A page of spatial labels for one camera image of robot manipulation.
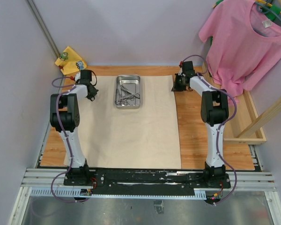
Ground stainless steel tray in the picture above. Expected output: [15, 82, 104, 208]
[113, 75, 142, 110]

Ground beige cloth wrap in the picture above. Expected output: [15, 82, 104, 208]
[78, 75, 181, 169]

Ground steel surgical forceps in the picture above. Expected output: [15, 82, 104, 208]
[117, 84, 131, 104]

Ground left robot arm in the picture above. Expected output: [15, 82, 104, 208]
[50, 69, 98, 170]

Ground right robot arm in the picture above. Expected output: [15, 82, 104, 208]
[172, 61, 229, 188]

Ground steel surgical scissors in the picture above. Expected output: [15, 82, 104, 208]
[115, 98, 136, 107]

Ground yellow printed cloth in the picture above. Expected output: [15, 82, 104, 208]
[55, 46, 88, 75]

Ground steel hemostat clamp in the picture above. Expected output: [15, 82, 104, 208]
[123, 92, 141, 100]

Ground pink t-shirt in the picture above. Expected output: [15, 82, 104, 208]
[199, 0, 281, 98]

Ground wooden pole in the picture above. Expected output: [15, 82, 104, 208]
[236, 91, 281, 145]

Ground green clothes hanger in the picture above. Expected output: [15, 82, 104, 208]
[254, 0, 281, 22]

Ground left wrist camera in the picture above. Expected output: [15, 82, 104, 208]
[70, 72, 81, 82]

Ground wooden tray frame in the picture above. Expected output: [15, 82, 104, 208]
[201, 61, 267, 145]

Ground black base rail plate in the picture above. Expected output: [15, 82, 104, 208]
[64, 168, 231, 196]

